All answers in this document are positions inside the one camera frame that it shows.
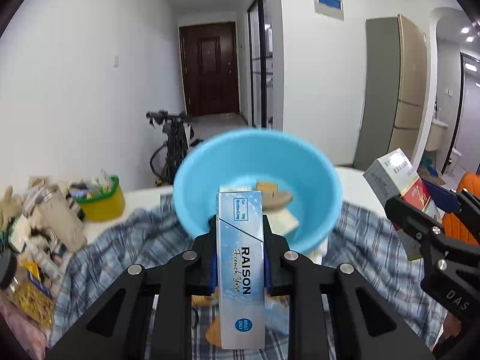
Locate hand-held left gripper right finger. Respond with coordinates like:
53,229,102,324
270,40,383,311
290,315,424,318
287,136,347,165
262,214,437,360

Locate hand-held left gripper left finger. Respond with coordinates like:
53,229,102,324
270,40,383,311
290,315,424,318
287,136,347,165
47,214,220,360

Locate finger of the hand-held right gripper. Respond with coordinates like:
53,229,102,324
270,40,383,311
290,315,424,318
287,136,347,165
385,194,480,271
423,180,480,245

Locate light blue tall carton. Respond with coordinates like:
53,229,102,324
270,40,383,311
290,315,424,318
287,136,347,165
217,190,267,350

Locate white red gold cigarette box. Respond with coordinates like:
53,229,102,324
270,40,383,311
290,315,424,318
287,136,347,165
363,149,441,222

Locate blue plastic basin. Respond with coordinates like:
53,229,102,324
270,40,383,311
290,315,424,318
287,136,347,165
173,129,344,254

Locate white box with green edge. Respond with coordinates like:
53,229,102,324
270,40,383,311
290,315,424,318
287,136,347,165
394,225,422,261

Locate orange chair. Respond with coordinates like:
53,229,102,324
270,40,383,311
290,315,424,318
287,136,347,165
440,172,480,246

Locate white washbasin cabinet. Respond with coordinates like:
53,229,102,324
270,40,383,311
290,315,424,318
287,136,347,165
427,120,449,151

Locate brown wooden object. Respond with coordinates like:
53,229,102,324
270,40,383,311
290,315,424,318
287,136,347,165
262,191,293,212

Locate blue plaid cloth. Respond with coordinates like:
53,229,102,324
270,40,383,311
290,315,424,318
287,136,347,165
49,191,462,360

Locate yellow basket with green rim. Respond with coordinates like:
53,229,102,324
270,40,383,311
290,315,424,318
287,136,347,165
77,175,125,222

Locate grey and gold refrigerator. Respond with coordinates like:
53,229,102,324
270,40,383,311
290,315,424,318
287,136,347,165
354,14,428,171

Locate black bicycle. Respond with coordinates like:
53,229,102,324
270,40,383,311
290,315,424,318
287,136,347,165
146,110,205,186

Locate assorted small packets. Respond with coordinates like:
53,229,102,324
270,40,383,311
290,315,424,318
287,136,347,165
71,170,117,199

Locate clear plastic jar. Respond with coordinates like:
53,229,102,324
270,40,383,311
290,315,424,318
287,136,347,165
35,184,87,252

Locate yellow patterned bag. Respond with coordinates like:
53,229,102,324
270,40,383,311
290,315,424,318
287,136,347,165
7,259,57,327

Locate black framed glass sliding door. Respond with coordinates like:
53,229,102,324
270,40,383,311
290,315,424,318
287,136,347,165
247,0,274,130

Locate dark brown door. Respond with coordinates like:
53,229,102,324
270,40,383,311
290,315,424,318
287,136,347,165
179,22,241,118

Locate pink cloth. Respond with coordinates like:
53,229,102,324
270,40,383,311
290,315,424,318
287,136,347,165
0,300,49,359

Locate beige plush toy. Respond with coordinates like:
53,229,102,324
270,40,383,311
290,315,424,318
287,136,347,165
0,185,23,229

